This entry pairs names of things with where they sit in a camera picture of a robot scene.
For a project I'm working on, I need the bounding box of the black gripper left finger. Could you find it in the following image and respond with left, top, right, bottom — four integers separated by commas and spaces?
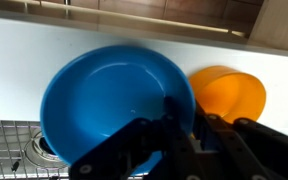
68, 96, 199, 180

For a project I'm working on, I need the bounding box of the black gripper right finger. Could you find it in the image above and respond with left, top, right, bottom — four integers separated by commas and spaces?
194, 104, 288, 180

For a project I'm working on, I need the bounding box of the orange plastic bowl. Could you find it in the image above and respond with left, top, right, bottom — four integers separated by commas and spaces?
187, 65, 268, 125

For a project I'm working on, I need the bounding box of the open light wooden drawer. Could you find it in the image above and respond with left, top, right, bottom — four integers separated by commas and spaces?
247, 0, 288, 58

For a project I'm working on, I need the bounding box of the blue plastic bowl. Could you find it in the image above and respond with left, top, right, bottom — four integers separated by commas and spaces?
39, 44, 197, 176

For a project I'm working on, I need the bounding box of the metal wire sink grid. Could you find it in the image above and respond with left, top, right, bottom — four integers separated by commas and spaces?
0, 119, 72, 180

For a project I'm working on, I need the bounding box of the round sink drain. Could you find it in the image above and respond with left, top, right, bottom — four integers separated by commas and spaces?
23, 131, 68, 168

